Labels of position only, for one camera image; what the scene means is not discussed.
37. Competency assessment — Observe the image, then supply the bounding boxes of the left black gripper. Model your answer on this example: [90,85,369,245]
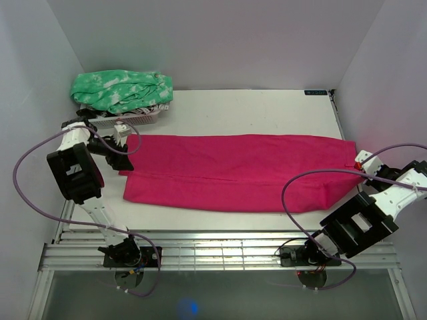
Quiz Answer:
[87,133,134,171]

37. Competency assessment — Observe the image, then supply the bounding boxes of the pink trousers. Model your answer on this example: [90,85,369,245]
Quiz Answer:
[123,135,362,213]

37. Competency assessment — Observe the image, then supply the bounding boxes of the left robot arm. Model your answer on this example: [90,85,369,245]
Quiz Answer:
[47,117,141,267]

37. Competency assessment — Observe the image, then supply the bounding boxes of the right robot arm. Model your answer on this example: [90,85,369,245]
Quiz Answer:
[301,161,426,265]

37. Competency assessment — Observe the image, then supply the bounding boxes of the white plastic basket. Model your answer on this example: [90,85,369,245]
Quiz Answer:
[89,110,161,129]

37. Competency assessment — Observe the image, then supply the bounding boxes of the black white clothes in basket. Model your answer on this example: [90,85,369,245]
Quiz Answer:
[76,103,169,119]

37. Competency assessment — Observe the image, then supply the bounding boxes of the green white patterned garment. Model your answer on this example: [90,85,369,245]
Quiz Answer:
[70,69,173,115]

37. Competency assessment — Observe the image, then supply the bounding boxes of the blue table label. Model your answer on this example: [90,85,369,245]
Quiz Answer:
[304,90,328,96]

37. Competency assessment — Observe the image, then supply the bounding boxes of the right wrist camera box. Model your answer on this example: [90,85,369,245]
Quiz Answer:
[354,150,383,176]

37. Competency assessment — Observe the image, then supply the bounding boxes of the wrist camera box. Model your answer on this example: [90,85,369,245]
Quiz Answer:
[354,150,383,176]
[113,123,132,145]

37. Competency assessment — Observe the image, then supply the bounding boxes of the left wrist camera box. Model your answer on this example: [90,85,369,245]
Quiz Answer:
[113,123,132,145]

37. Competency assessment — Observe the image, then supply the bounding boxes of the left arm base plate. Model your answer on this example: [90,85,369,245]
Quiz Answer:
[102,246,162,269]

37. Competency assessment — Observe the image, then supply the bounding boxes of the aluminium front rail frame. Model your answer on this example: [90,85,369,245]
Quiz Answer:
[26,128,418,320]

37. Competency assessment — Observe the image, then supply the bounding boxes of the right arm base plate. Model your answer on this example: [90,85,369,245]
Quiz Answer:
[274,245,342,267]

